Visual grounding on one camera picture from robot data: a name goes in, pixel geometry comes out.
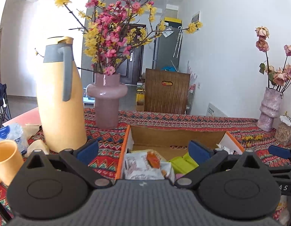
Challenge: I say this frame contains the green snack packet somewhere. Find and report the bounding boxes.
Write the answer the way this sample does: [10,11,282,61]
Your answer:
[169,153,199,174]

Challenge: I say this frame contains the oat crisp snack packet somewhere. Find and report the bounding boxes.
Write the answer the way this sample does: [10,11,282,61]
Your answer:
[123,150,175,183]

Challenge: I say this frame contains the red cardboard snack box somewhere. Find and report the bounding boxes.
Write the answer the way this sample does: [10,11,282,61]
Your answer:
[115,125,244,180]

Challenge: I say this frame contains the crumpled paper cup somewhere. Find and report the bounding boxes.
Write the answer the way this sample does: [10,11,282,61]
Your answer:
[24,139,50,158]

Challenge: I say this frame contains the patterned red tablecloth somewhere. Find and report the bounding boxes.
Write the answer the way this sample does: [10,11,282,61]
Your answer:
[0,108,282,225]

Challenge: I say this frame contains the fallen yellow petals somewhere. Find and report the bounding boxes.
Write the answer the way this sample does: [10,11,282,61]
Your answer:
[241,134,263,148]

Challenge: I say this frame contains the yellow thermos jug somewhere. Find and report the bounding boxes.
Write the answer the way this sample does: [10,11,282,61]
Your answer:
[36,36,87,153]

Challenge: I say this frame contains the textured pink vase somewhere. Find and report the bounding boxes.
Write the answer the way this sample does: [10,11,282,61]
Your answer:
[256,87,283,132]

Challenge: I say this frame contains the yellow ceramic mug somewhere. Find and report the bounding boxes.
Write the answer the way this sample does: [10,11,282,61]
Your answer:
[0,140,24,186]

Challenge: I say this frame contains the pink glass vase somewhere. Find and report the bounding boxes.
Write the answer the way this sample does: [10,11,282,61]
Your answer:
[86,73,128,130]

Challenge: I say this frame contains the wooden chair back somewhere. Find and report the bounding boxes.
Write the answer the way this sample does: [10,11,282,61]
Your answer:
[144,68,190,114]

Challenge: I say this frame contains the dried pink roses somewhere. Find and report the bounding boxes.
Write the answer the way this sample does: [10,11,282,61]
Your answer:
[255,26,291,94]

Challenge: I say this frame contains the dark entrance door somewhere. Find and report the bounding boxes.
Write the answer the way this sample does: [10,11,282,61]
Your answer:
[116,23,147,86]

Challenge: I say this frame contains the grey refrigerator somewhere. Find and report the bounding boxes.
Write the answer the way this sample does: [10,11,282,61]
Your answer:
[152,18,183,71]

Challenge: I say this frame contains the red yellow blossom branches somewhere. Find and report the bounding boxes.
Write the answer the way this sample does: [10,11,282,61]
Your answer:
[34,0,204,76]

